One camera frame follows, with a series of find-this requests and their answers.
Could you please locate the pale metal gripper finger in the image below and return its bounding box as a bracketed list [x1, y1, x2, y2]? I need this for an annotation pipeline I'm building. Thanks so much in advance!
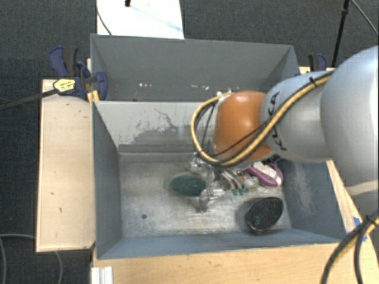
[198, 187, 223, 213]
[186, 157, 215, 183]

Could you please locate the dark green oval sponge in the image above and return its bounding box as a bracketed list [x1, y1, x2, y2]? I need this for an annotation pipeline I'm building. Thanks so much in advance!
[169, 173, 207, 198]

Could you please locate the small white ball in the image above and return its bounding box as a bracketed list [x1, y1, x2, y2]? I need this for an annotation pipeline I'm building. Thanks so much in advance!
[244, 177, 259, 192]

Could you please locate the purple and white tool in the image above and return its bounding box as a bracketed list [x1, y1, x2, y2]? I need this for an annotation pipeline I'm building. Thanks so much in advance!
[248, 162, 284, 188]

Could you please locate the black oval brush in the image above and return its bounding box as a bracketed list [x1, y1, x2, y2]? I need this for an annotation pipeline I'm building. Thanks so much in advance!
[244, 196, 285, 235]

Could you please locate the grey metal bin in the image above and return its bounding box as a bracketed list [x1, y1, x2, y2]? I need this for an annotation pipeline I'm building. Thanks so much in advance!
[89, 33, 348, 260]

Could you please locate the pale wood board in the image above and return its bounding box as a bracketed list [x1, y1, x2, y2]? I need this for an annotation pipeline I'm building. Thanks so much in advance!
[36, 78, 97, 253]

